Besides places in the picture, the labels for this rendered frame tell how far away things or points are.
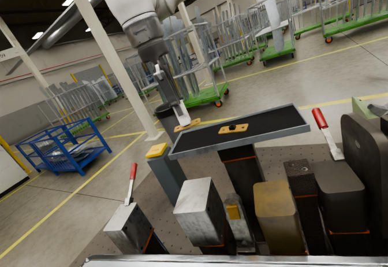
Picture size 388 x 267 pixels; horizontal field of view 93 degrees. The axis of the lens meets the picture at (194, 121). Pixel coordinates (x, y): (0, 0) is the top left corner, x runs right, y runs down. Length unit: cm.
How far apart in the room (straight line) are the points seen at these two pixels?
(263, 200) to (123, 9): 51
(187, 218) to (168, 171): 22
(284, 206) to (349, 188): 12
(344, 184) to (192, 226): 32
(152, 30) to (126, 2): 7
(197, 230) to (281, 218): 18
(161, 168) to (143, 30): 41
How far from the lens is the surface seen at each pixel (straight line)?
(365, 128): 41
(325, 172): 48
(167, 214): 110
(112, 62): 393
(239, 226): 46
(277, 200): 44
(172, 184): 67
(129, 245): 66
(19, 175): 677
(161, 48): 49
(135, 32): 49
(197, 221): 45
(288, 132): 48
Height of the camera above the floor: 141
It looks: 20 degrees down
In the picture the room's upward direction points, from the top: 24 degrees counter-clockwise
